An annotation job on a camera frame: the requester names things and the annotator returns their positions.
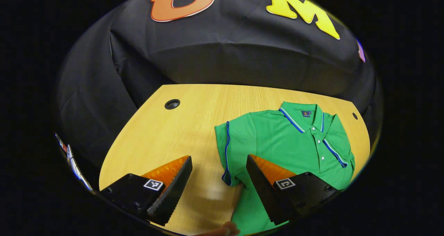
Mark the white red printed strip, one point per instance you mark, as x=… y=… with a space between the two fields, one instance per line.
x=73 y=163

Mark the black backdrop cloth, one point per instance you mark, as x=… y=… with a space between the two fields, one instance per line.
x=225 y=55

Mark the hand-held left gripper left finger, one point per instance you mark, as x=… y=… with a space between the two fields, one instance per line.
x=173 y=194

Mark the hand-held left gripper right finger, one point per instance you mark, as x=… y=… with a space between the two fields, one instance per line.
x=263 y=191

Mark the green T-shirt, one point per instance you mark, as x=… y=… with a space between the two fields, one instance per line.
x=277 y=139

